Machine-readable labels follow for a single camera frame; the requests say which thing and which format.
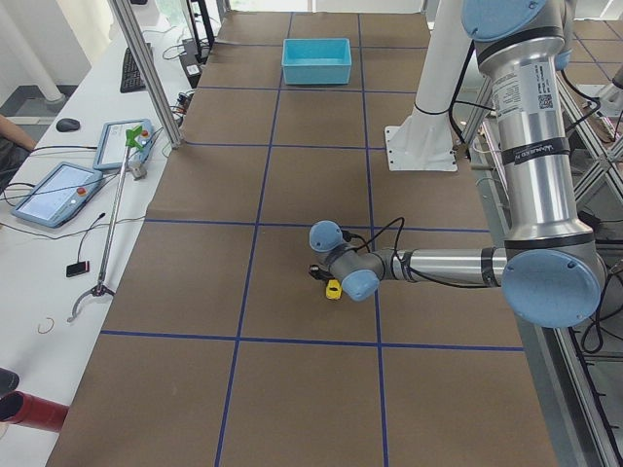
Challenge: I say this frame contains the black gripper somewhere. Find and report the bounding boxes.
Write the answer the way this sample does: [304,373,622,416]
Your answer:
[309,265,329,282]

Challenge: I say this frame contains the yellow beetle toy car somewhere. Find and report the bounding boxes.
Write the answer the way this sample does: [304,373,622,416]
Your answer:
[325,278,343,301]

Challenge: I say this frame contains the person forearm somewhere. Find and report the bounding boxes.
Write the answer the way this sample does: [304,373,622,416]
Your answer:
[0,115,37,152]

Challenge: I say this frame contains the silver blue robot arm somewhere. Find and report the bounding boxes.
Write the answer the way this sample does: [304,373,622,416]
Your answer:
[310,1,605,328]

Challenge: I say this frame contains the light blue plastic bin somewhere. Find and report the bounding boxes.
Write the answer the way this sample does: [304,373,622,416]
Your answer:
[281,38,352,85]

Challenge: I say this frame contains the small black device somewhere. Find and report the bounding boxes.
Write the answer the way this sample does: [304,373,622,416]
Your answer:
[65,261,91,277]

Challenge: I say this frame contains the far blue teach pendant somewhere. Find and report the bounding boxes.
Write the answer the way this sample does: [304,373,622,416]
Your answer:
[92,119,154,171]

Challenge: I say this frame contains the blue teach pendant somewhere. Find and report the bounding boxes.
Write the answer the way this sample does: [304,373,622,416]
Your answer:
[12,162,103,229]
[92,119,154,171]

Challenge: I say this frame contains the black keyboard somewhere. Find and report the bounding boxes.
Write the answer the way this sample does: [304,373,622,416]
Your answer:
[120,48,146,93]

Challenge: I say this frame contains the rubber band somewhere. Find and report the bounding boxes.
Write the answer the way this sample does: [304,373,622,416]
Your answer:
[37,317,55,335]

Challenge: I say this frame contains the near blue teach pendant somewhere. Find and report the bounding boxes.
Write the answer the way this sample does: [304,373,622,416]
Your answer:
[12,162,103,229]

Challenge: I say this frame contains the black computer mouse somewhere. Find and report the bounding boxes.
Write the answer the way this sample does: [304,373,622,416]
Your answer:
[55,118,81,132]

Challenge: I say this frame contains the red cylinder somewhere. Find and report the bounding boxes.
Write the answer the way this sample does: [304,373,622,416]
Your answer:
[1,391,69,433]

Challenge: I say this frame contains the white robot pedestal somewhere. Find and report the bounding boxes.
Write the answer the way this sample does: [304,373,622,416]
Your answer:
[385,0,473,172]

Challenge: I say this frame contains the green handled reacher grabber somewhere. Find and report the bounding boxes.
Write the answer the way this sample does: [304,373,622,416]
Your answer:
[67,124,144,323]

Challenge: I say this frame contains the aluminium frame post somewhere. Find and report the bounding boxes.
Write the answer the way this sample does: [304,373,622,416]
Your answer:
[110,0,182,149]

